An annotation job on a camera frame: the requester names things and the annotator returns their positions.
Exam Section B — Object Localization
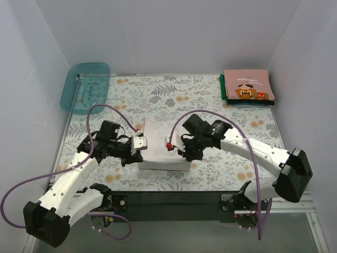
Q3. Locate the white t shirt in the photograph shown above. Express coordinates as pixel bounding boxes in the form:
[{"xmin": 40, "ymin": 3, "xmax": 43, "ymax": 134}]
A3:
[{"xmin": 137, "ymin": 118, "xmax": 191, "ymax": 171}]

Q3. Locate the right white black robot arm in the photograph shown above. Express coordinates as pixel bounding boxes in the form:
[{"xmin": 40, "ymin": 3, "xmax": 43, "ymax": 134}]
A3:
[{"xmin": 165, "ymin": 114, "xmax": 313, "ymax": 210}]

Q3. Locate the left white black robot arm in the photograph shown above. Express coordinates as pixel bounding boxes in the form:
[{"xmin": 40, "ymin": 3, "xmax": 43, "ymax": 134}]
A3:
[{"xmin": 23, "ymin": 120, "xmax": 147, "ymax": 247}]

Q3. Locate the green folded t shirt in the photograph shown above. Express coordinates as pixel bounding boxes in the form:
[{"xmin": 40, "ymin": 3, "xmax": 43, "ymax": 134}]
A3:
[{"xmin": 219, "ymin": 74, "xmax": 227, "ymax": 103}]

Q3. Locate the floral table mat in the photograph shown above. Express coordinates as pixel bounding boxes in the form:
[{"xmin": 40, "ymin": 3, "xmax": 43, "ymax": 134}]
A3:
[{"xmin": 51, "ymin": 75, "xmax": 295, "ymax": 192}]

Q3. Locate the black folded t shirt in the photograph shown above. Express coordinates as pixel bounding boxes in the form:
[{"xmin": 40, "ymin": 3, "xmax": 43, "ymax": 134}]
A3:
[{"xmin": 226, "ymin": 100, "xmax": 275, "ymax": 105}]

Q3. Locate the pink folded printed t shirt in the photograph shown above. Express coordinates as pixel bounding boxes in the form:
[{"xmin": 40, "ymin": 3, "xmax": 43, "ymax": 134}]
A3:
[{"xmin": 223, "ymin": 69, "xmax": 275, "ymax": 104}]

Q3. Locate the teal plastic basket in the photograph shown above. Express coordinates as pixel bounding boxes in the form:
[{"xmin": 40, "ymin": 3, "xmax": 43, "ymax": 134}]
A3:
[{"xmin": 60, "ymin": 62, "xmax": 111, "ymax": 115}]

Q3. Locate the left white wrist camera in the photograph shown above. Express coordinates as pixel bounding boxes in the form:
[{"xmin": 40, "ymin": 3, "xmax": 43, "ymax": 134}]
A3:
[{"xmin": 131, "ymin": 136, "xmax": 147, "ymax": 155}]

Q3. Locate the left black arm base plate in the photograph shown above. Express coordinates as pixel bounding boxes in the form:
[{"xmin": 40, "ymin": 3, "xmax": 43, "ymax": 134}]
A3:
[{"xmin": 106, "ymin": 194, "xmax": 129, "ymax": 212}]

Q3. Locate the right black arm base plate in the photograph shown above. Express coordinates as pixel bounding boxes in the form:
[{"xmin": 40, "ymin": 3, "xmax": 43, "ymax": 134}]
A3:
[{"xmin": 220, "ymin": 194, "xmax": 257, "ymax": 211}]

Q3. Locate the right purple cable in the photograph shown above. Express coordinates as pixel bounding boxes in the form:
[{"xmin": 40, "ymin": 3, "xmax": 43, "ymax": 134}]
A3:
[{"xmin": 168, "ymin": 110, "xmax": 273, "ymax": 240}]

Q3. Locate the aluminium frame rail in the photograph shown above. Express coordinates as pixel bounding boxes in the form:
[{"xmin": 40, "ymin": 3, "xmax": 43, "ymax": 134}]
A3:
[{"xmin": 24, "ymin": 191, "xmax": 328, "ymax": 252}]

